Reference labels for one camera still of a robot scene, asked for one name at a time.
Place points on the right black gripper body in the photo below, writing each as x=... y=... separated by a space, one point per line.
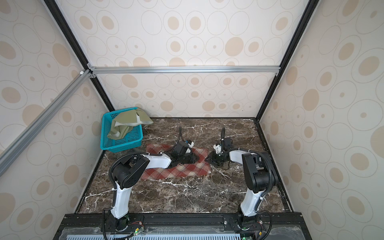
x=218 y=159

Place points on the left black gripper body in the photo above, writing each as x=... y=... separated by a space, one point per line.
x=186 y=159

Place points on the red plaid skirt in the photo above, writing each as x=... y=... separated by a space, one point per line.
x=199 y=168

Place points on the olive green skirt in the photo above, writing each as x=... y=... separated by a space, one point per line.
x=125 y=122

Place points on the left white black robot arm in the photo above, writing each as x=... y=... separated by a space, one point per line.
x=127 y=170

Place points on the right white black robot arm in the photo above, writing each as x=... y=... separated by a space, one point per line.
x=260 y=175

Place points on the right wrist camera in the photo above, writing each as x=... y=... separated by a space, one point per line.
x=218 y=149

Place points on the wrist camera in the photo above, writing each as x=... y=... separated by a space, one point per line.
x=218 y=149
x=190 y=144

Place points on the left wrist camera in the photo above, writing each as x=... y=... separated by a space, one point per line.
x=190 y=144

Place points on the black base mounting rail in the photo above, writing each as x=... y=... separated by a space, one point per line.
x=227 y=226

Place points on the horizontal aluminium back rail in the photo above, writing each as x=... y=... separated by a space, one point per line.
x=185 y=70

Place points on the diagonal aluminium left rail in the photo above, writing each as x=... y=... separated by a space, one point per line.
x=25 y=138

